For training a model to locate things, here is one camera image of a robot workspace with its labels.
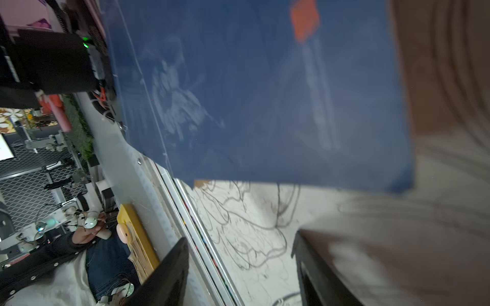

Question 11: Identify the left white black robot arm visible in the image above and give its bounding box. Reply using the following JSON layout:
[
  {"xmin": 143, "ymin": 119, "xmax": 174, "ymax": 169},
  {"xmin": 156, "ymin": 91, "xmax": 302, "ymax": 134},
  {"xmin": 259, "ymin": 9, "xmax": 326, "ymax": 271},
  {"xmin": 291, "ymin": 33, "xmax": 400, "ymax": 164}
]
[{"xmin": 1, "ymin": 23, "xmax": 109, "ymax": 109}]

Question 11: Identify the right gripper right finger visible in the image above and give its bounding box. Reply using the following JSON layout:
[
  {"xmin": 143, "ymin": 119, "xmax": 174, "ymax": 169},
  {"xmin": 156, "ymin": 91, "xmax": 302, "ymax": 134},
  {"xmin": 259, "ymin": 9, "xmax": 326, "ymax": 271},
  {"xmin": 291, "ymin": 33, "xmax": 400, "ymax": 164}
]
[{"xmin": 292, "ymin": 230, "xmax": 362, "ymax": 305}]

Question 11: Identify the seated person outside cell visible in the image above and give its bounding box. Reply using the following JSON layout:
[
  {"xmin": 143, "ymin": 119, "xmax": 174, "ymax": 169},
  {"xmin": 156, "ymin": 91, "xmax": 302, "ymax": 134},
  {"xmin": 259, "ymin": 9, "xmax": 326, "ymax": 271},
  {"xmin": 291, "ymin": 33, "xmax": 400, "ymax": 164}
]
[{"xmin": 1, "ymin": 214, "xmax": 141, "ymax": 305}]

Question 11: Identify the yellow wooden board outside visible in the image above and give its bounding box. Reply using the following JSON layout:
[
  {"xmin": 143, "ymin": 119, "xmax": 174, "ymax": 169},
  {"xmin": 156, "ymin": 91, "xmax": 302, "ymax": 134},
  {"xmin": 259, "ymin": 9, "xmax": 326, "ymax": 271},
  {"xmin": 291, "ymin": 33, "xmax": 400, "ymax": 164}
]
[{"xmin": 116, "ymin": 204, "xmax": 160, "ymax": 284}]

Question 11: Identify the navy book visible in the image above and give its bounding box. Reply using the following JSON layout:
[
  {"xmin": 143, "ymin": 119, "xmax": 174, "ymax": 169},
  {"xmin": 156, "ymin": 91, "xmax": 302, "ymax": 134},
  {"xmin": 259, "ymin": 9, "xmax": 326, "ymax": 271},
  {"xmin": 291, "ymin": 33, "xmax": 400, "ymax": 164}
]
[{"xmin": 100, "ymin": 1, "xmax": 414, "ymax": 193}]

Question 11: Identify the aluminium mounting rail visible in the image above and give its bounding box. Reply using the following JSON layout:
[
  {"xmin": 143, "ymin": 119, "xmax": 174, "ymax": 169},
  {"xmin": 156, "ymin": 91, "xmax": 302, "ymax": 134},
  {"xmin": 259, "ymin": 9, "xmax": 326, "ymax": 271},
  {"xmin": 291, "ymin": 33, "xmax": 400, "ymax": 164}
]
[{"xmin": 74, "ymin": 93, "xmax": 243, "ymax": 305}]

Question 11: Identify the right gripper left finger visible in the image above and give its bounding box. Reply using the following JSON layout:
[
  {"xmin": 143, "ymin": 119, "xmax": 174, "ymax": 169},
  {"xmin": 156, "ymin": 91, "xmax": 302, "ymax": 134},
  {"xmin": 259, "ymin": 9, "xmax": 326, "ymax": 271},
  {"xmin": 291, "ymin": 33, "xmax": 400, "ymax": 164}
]
[{"xmin": 124, "ymin": 237, "xmax": 190, "ymax": 306}]

